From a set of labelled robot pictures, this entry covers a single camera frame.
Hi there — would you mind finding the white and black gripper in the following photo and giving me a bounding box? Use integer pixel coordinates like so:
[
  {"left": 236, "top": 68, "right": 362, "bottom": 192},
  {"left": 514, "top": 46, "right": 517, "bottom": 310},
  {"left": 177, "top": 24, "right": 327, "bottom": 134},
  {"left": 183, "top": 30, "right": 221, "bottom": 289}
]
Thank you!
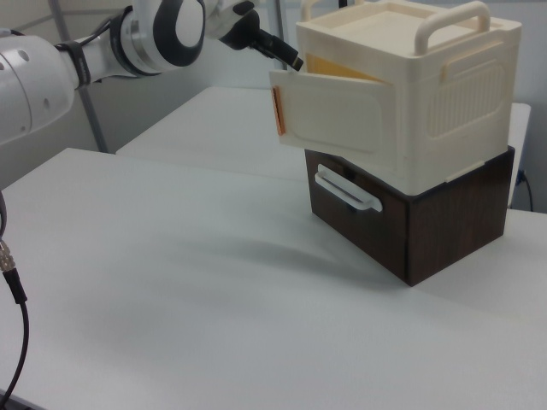
[{"left": 204, "top": 0, "right": 305, "bottom": 72}]

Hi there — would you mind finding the orange door handle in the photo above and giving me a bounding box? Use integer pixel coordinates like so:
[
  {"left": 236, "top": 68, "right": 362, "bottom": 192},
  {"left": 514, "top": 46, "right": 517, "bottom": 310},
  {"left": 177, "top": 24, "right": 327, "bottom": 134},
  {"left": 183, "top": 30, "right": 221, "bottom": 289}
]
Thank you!
[{"left": 271, "top": 85, "right": 287, "bottom": 138}]

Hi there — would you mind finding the cream cabinet door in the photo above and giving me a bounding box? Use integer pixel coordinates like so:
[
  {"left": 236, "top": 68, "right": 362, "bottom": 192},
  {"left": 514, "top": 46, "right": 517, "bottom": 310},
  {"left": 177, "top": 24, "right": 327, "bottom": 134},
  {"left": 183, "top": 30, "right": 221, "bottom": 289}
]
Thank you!
[{"left": 268, "top": 68, "right": 399, "bottom": 161}]

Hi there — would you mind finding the cream plastic cabinet body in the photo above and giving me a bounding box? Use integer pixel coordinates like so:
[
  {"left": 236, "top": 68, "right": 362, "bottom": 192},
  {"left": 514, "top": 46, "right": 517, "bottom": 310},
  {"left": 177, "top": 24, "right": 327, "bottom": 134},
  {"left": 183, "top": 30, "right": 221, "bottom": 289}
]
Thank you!
[{"left": 296, "top": 0, "right": 524, "bottom": 199}]

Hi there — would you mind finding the dark brown drawer box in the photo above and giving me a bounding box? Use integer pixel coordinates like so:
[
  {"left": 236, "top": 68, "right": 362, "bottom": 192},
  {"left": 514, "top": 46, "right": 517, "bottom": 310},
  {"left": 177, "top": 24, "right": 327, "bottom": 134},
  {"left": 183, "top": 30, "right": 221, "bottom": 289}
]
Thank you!
[{"left": 303, "top": 144, "right": 517, "bottom": 288}]

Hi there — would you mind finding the grey metal partition post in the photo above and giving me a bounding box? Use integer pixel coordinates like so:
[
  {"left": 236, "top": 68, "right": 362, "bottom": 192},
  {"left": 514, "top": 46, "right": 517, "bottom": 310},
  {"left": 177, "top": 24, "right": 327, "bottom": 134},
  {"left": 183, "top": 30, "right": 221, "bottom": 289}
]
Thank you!
[{"left": 273, "top": 0, "right": 289, "bottom": 73}]

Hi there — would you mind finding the white drawer handle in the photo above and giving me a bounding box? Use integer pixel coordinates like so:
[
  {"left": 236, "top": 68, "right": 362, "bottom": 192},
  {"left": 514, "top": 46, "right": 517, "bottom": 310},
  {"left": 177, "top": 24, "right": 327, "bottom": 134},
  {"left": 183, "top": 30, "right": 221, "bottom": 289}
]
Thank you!
[{"left": 313, "top": 164, "right": 384, "bottom": 214}]

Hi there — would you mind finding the slanted grey metal post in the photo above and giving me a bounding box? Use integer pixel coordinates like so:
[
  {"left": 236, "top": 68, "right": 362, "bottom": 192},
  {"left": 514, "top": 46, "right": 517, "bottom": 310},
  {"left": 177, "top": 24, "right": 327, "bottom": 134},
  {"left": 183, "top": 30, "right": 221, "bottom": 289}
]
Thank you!
[{"left": 48, "top": 0, "right": 109, "bottom": 154}]

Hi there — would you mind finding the thin black wall cable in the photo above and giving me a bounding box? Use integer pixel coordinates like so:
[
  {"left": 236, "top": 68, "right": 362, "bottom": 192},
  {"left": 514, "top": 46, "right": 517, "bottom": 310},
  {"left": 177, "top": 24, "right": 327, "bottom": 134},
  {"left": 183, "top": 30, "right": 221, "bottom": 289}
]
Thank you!
[{"left": 517, "top": 169, "right": 536, "bottom": 213}]

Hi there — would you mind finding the black cable with metal connector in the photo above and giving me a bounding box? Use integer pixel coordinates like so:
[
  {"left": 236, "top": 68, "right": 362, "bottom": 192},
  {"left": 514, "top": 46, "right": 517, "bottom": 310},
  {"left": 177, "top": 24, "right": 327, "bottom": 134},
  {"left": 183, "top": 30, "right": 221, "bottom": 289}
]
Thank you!
[{"left": 0, "top": 191, "right": 32, "bottom": 406}]

